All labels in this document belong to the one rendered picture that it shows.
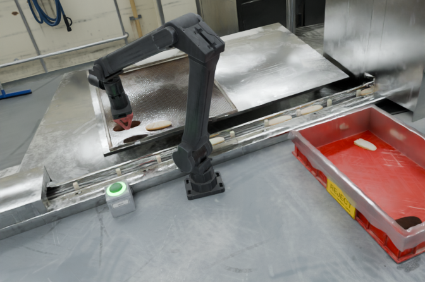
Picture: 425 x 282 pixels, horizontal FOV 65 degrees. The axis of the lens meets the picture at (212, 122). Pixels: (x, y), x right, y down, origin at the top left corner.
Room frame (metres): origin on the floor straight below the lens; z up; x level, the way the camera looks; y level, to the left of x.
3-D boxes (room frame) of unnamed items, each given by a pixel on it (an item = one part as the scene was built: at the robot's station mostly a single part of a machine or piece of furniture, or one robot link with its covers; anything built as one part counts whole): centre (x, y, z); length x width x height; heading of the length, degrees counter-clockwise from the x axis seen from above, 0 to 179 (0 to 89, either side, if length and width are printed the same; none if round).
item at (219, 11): (3.54, -1.12, 0.51); 1.93 x 1.05 x 1.02; 106
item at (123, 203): (0.77, 0.31, 0.84); 0.08 x 0.08 x 0.11; 16
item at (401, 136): (0.70, -0.46, 0.87); 0.49 x 0.34 x 0.10; 14
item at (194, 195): (0.80, 0.06, 0.86); 0.12 x 0.09 x 0.08; 96
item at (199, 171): (0.81, 0.08, 0.94); 0.09 x 0.05 x 0.10; 48
